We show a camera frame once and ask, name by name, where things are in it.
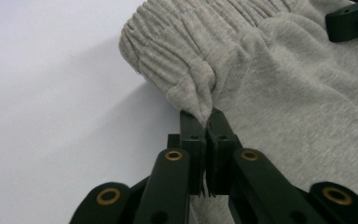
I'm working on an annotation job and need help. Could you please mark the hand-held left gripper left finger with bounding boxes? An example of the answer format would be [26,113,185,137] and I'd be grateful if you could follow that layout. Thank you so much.
[133,110,207,224]

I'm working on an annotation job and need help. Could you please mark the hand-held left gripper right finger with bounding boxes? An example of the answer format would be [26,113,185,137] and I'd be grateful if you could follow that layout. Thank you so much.
[206,108,324,224]

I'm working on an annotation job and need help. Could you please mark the grey shorts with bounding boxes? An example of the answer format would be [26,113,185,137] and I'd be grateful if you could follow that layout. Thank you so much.
[118,0,358,224]

